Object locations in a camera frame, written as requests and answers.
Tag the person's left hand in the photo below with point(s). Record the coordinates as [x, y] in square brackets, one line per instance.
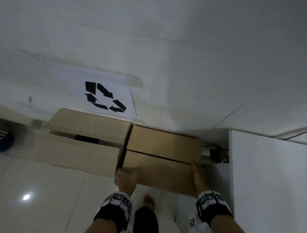
[127, 178]

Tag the person's right hand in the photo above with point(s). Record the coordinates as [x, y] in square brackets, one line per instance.
[201, 180]

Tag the plain brown cardboard box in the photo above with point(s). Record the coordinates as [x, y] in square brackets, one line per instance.
[163, 144]

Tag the person's right forearm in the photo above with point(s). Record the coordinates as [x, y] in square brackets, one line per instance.
[225, 225]

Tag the person's left forearm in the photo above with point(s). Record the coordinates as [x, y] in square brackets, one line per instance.
[103, 226]

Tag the person's black trouser legs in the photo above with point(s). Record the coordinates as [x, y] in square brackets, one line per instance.
[145, 220]

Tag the black marker wrist band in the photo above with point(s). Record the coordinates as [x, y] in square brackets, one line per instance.
[213, 208]
[112, 208]

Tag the white table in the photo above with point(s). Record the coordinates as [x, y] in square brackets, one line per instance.
[263, 180]

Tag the white recycling symbol sign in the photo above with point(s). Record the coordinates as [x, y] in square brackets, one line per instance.
[72, 88]

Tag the blue round object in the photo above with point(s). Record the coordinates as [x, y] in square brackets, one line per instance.
[6, 141]

